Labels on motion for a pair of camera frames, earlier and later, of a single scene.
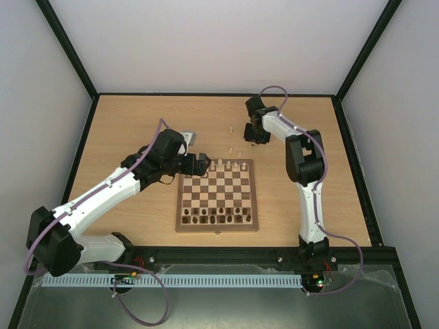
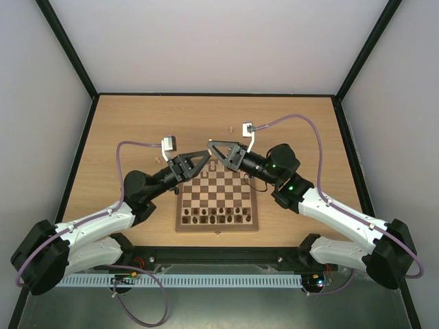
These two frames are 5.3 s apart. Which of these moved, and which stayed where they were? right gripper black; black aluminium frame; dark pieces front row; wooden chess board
Moved: right gripper black
Stayed: wooden chess board; dark pieces front row; black aluminium frame
